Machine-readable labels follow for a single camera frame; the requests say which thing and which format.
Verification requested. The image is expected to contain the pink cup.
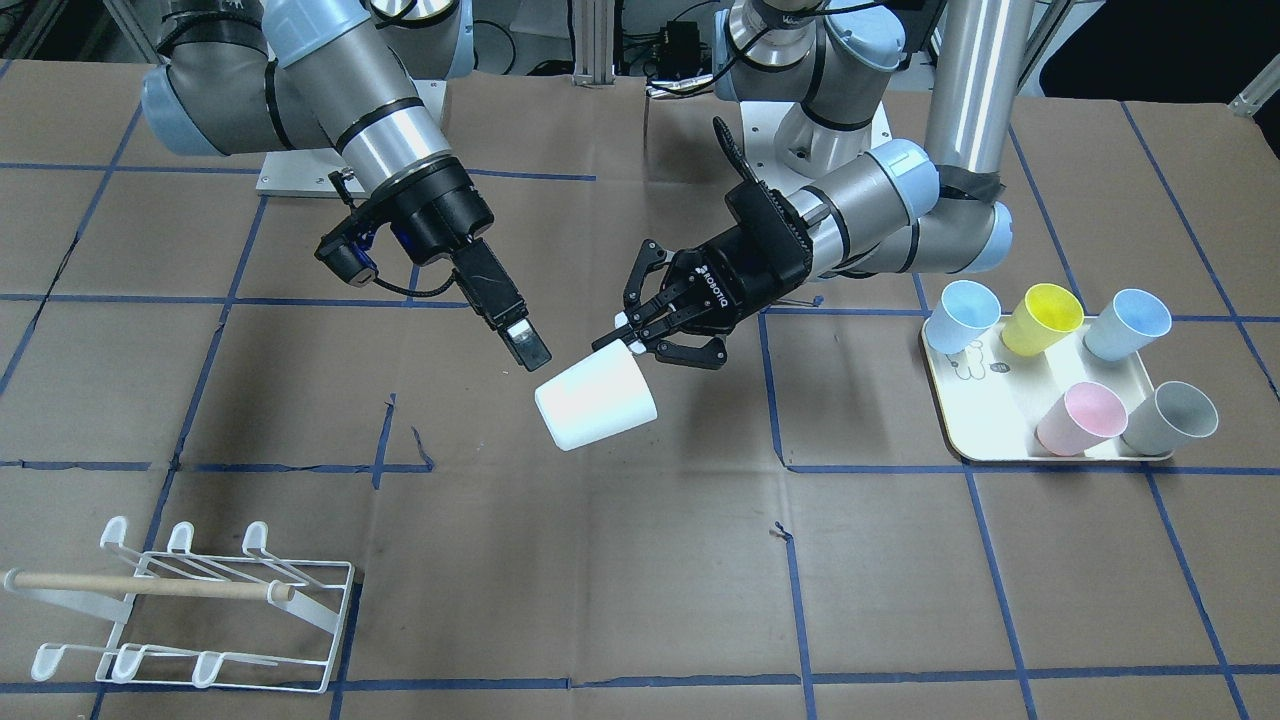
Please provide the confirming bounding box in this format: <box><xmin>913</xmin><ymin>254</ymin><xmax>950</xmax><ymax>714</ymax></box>
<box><xmin>1036</xmin><ymin>380</ymin><xmax>1129</xmax><ymax>456</ymax></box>

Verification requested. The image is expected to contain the white ikea cup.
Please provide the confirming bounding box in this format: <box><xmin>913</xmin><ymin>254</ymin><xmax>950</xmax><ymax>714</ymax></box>
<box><xmin>534</xmin><ymin>340</ymin><xmax>658</xmax><ymax>451</ymax></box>

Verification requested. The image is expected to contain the cream serving tray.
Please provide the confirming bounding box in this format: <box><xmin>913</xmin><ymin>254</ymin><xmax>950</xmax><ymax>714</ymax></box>
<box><xmin>922</xmin><ymin>316</ymin><xmax>1155</xmax><ymax>464</ymax></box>

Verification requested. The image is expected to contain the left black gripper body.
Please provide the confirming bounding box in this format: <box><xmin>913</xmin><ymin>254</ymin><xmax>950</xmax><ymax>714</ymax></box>
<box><xmin>660</xmin><ymin>181</ymin><xmax>813</xmax><ymax>336</ymax></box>

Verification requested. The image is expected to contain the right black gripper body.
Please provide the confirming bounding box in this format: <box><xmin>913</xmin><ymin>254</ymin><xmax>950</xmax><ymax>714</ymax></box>
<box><xmin>315</xmin><ymin>165</ymin><xmax>526</xmax><ymax>331</ymax></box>

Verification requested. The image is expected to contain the light blue cup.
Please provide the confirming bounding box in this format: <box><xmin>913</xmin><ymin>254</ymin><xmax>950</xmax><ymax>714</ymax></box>
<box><xmin>923</xmin><ymin>281</ymin><xmax>1001</xmax><ymax>355</ymax></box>
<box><xmin>1083</xmin><ymin>288</ymin><xmax>1172</xmax><ymax>363</ymax></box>

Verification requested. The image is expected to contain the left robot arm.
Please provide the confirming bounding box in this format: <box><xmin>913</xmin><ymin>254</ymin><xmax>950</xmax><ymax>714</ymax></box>
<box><xmin>593</xmin><ymin>1</ymin><xmax>1033</xmax><ymax>369</ymax></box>

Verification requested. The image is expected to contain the white wire cup rack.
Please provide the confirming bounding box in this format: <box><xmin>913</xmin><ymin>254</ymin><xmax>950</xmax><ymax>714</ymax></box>
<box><xmin>3</xmin><ymin>516</ymin><xmax>357</xmax><ymax>694</ymax></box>

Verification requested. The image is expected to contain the yellow cup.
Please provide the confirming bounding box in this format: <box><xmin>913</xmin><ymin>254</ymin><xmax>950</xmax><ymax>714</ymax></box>
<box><xmin>1001</xmin><ymin>283</ymin><xmax>1085</xmax><ymax>357</ymax></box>

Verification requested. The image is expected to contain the grey cup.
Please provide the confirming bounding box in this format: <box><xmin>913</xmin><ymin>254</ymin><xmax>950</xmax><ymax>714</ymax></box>
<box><xmin>1121</xmin><ymin>380</ymin><xmax>1220</xmax><ymax>456</ymax></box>

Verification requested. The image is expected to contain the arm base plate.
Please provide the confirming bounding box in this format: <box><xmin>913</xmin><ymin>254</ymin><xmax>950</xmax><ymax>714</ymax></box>
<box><xmin>256</xmin><ymin>79</ymin><xmax>451</xmax><ymax>199</ymax></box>
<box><xmin>740</xmin><ymin>101</ymin><xmax>892</xmax><ymax>193</ymax></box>

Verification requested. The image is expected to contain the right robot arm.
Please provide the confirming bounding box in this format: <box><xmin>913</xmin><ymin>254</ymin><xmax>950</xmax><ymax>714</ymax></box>
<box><xmin>141</xmin><ymin>1</ymin><xmax>550</xmax><ymax>370</ymax></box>

